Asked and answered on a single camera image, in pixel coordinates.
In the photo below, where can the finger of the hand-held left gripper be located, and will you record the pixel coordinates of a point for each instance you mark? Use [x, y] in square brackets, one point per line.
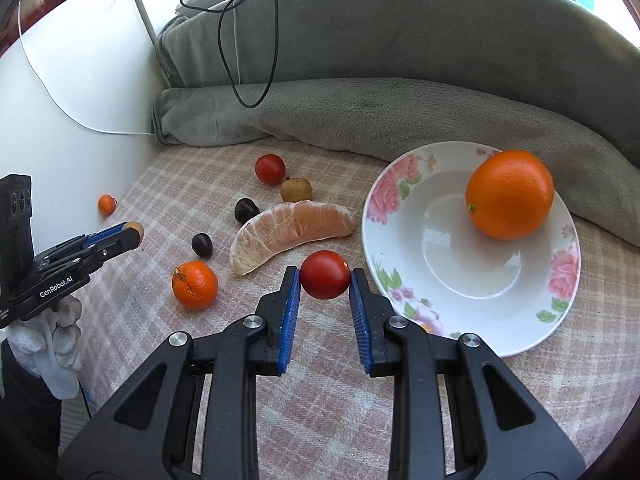
[102, 235]
[107, 251]

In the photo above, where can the person's left hand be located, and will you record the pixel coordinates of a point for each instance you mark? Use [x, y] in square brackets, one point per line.
[57, 345]

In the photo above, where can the small brown kiwi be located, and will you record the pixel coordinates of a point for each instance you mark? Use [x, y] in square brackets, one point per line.
[296, 190]

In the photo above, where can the tan longan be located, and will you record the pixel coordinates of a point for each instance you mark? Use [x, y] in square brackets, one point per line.
[136, 227]

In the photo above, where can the person's left forearm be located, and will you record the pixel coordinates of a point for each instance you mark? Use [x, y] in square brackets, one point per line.
[25, 410]

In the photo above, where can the white floral bowl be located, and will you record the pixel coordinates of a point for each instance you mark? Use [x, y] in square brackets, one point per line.
[450, 270]

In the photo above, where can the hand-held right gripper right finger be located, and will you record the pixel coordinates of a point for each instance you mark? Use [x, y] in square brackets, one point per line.
[360, 320]

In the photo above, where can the large orange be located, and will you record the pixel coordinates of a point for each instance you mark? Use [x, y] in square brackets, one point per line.
[510, 195]

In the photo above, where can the dark brown chestnut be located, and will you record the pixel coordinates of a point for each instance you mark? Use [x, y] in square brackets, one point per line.
[202, 245]
[246, 210]

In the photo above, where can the small mandarin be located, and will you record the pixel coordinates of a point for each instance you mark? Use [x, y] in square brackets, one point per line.
[106, 205]

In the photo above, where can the grey fleece blanket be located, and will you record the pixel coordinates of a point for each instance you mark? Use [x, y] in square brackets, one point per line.
[400, 60]

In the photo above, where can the pink snack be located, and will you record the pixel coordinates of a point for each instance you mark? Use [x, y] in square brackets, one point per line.
[292, 235]

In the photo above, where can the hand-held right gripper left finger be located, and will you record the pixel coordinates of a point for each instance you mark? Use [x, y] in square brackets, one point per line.
[290, 310]

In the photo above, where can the red tomato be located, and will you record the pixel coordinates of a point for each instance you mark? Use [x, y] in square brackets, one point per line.
[325, 275]
[270, 169]

